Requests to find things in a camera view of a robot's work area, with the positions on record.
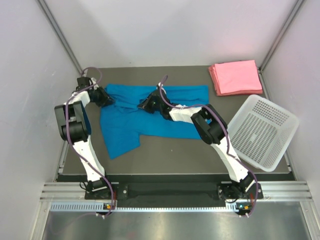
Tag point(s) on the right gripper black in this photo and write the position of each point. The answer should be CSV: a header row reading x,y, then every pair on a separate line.
x,y
145,104

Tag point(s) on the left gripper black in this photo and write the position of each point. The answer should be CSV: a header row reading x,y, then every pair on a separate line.
x,y
106,100

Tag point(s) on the blue t shirt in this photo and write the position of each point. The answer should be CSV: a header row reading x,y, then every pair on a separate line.
x,y
122,123

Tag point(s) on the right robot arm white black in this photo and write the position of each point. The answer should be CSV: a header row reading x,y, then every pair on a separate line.
x,y
212,130

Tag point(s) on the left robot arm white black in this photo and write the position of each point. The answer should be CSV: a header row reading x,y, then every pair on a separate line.
x,y
74,127

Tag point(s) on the folded pink t shirt stack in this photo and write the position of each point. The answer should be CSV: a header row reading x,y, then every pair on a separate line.
x,y
235,78

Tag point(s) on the white perforated plastic basket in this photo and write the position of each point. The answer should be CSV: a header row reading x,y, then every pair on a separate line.
x,y
261,131

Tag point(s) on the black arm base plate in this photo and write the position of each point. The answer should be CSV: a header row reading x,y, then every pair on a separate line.
x,y
176,200

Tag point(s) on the left aluminium corner post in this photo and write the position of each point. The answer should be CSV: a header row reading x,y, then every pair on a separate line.
x,y
59,33

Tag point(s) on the aluminium corner post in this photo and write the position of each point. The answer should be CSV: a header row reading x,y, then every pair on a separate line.
x,y
59,33
298,4

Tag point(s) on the aluminium frame rail front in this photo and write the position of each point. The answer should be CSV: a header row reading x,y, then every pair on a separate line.
x,y
277,191

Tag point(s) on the right aluminium corner post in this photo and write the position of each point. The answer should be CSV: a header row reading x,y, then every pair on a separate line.
x,y
298,4

